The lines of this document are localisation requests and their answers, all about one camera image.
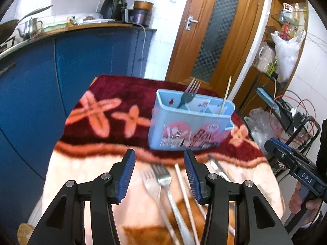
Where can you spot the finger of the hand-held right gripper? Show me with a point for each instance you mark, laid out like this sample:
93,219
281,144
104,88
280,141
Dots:
274,145

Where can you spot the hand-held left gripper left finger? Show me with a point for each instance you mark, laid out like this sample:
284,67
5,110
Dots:
126,176

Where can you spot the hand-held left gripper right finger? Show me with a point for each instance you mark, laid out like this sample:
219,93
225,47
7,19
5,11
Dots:
191,176

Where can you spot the beige chopstick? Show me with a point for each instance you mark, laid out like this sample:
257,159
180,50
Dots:
226,94
184,191

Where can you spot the white plastic fork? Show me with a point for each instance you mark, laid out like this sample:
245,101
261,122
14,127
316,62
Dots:
150,186

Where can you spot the metal knife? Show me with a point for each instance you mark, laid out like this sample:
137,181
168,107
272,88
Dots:
217,164

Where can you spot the metal fork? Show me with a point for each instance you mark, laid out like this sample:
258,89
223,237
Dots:
190,89
163,176

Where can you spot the light blue utensil box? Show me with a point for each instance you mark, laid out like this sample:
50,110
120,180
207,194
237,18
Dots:
178,122

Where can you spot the person's right hand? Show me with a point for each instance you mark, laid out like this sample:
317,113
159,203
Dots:
295,199

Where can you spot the crumpled clear plastic bag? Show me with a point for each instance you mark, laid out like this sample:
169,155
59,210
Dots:
260,122

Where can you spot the red and pink floral blanket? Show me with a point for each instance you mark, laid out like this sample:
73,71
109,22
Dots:
102,158

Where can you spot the black metal cart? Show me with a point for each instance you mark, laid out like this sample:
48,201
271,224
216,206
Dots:
306,122

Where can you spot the blue striped flat device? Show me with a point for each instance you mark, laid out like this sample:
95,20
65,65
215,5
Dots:
267,97

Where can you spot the green bottle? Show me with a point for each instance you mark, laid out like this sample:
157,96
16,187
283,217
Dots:
272,66

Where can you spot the clear bag on shelf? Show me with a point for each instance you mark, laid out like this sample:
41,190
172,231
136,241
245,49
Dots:
265,56

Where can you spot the white plastic bag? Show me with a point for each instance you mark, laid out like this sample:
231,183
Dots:
287,56

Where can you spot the red bottle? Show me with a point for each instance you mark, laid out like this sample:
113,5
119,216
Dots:
284,32

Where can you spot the orange round object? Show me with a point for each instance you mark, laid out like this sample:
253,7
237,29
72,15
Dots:
24,233

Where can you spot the blue kitchen cabinet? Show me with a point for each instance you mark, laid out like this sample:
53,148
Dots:
30,107

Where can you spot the wooden door with glass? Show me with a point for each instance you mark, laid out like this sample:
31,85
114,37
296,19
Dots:
184,56

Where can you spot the kitchen countertop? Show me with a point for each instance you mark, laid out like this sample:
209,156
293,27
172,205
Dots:
76,27

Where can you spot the white plate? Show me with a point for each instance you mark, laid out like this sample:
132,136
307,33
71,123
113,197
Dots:
97,21

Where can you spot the stacked cooking pots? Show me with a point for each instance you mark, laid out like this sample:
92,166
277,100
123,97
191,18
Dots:
139,17

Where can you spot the black air fryer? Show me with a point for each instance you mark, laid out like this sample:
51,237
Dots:
112,9

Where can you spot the orange pot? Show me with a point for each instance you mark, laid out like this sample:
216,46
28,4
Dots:
143,5

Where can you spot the metal kettle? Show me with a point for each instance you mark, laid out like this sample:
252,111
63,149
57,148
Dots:
30,28

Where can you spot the black stove grate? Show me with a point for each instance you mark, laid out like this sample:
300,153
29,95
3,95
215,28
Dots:
7,44

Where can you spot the dark wok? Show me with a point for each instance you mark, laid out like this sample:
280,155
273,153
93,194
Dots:
5,29

